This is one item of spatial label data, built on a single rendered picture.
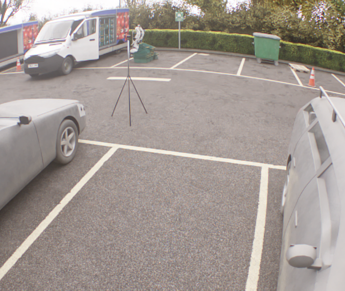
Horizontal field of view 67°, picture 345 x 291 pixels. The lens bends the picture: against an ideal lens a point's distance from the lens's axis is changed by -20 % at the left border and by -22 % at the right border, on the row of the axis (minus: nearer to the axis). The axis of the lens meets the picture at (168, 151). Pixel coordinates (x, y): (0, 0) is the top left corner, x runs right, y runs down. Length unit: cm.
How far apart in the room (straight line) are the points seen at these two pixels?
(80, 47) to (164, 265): 962
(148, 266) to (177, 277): 31
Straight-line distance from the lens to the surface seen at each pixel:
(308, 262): 158
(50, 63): 1099
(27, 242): 340
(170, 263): 295
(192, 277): 282
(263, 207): 374
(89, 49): 1148
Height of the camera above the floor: 216
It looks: 26 degrees down
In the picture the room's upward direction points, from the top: straight up
